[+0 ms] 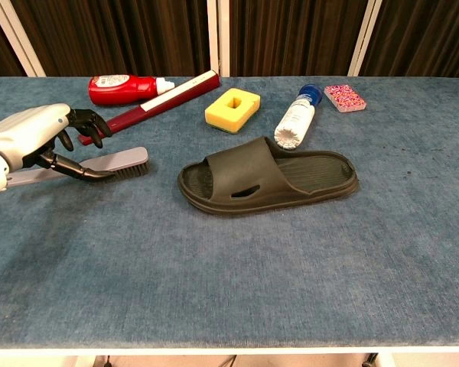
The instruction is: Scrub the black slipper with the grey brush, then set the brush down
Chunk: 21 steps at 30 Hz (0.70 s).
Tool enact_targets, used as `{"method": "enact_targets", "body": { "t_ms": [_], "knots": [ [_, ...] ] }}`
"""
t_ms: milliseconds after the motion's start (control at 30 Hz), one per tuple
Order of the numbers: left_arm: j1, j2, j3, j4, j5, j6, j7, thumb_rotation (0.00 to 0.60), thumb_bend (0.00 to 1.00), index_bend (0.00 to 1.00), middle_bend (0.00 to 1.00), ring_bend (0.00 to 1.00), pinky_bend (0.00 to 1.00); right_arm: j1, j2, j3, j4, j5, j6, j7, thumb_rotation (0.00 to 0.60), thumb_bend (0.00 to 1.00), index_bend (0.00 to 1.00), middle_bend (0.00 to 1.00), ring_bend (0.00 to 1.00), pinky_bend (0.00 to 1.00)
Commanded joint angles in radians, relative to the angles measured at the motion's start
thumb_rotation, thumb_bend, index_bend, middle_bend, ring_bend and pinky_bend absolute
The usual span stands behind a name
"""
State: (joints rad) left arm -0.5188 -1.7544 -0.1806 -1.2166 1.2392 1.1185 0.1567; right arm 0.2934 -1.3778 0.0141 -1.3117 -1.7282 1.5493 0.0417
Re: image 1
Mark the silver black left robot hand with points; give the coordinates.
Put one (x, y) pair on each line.
(30, 126)

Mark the grey tool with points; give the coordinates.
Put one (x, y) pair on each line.
(118, 156)

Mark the dark pleated curtain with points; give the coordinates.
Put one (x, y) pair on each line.
(0, 49)
(118, 34)
(424, 34)
(290, 34)

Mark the white spray bottle blue cap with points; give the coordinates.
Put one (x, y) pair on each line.
(294, 118)

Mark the yellow sponge with hole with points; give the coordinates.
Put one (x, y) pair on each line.
(218, 114)

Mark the white partition post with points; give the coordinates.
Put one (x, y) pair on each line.
(365, 34)
(218, 34)
(19, 38)

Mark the blue table cloth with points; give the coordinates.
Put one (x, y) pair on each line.
(229, 267)

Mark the dark red folded fan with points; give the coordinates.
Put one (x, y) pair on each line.
(176, 95)

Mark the black rubber slipper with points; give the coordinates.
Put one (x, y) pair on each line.
(245, 164)

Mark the red detergent bottle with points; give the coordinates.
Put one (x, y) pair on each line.
(118, 89)

